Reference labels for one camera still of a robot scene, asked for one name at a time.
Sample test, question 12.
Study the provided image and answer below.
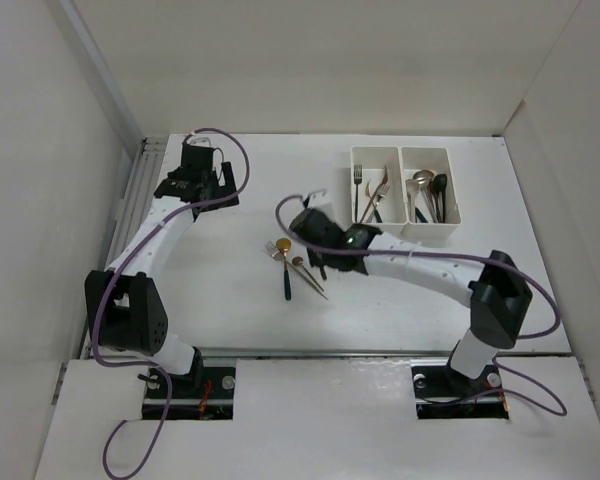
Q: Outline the gold spoon dark handle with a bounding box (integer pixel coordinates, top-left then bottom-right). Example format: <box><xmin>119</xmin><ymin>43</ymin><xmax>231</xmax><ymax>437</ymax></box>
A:
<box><xmin>275</xmin><ymin>237</ymin><xmax>292</xmax><ymax>301</ymax></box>

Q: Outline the black fork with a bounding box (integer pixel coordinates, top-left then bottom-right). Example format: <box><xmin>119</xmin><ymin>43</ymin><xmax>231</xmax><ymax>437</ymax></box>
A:
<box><xmin>352</xmin><ymin>164</ymin><xmax>363</xmax><ymax>223</ymax></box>

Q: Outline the rose gold fork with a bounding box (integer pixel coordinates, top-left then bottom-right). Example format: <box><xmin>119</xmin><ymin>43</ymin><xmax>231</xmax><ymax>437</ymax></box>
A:
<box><xmin>363</xmin><ymin>168</ymin><xmax>390</xmax><ymax>223</ymax></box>

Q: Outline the white spoon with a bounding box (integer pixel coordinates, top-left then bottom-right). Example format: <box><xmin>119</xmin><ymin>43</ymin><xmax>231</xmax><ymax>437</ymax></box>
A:
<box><xmin>405</xmin><ymin>179</ymin><xmax>420</xmax><ymax>223</ymax></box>

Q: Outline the silver spoon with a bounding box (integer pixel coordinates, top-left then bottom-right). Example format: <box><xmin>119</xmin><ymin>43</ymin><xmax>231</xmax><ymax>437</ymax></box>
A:
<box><xmin>412</xmin><ymin>170</ymin><xmax>436</xmax><ymax>221</ymax></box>

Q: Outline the black spoon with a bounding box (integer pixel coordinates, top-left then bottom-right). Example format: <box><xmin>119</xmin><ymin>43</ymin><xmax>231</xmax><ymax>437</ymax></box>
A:
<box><xmin>434</xmin><ymin>173</ymin><xmax>448</xmax><ymax>223</ymax></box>

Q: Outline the brown wooden spoon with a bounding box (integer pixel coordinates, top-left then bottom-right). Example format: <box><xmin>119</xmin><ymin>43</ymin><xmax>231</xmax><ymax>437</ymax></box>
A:
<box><xmin>428</xmin><ymin>179</ymin><xmax>442</xmax><ymax>223</ymax></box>

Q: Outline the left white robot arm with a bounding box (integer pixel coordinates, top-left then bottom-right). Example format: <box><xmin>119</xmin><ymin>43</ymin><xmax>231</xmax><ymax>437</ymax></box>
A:
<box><xmin>85</xmin><ymin>138</ymin><xmax>239</xmax><ymax>397</ymax></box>

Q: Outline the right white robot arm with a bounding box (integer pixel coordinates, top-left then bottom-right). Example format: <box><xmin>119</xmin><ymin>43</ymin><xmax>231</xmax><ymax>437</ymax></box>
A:
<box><xmin>290</xmin><ymin>208</ymin><xmax>533</xmax><ymax>397</ymax></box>

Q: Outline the small copper round spoon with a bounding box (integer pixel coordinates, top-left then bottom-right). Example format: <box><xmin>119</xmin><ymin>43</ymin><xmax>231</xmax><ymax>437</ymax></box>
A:
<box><xmin>292</xmin><ymin>256</ymin><xmax>324</xmax><ymax>292</ymax></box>

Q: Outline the left white container bin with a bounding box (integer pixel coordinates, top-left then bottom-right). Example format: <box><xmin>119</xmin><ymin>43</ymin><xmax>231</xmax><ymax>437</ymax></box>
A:
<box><xmin>350</xmin><ymin>146</ymin><xmax>408</xmax><ymax>236</ymax></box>

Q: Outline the white container bin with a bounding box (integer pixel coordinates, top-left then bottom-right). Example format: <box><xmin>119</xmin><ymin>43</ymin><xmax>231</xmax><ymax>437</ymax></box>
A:
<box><xmin>400</xmin><ymin>147</ymin><xmax>462</xmax><ymax>241</ymax></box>
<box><xmin>350</xmin><ymin>146</ymin><xmax>408</xmax><ymax>236</ymax></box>

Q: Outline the right white container bin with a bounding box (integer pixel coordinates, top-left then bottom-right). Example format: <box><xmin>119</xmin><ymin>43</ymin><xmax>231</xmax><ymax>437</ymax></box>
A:
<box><xmin>400</xmin><ymin>147</ymin><xmax>462</xmax><ymax>241</ymax></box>

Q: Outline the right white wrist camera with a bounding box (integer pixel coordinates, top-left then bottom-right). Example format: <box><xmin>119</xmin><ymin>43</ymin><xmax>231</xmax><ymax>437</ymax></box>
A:
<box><xmin>303</xmin><ymin>189</ymin><xmax>331</xmax><ymax>208</ymax></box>

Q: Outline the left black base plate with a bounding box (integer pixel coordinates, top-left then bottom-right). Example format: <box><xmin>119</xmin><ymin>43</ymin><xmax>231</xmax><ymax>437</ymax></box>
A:
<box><xmin>138</xmin><ymin>362</ymin><xmax>236</xmax><ymax>421</ymax></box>

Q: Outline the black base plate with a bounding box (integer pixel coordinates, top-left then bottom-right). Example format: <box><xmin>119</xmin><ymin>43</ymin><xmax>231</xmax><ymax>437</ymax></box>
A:
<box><xmin>138</xmin><ymin>362</ymin><xmax>236</xmax><ymax>421</ymax></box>
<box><xmin>411</xmin><ymin>365</ymin><xmax>509</xmax><ymax>420</ymax></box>

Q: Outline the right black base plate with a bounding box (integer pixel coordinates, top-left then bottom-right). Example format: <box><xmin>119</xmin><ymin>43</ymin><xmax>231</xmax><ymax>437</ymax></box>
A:
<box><xmin>411</xmin><ymin>365</ymin><xmax>509</xmax><ymax>420</ymax></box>

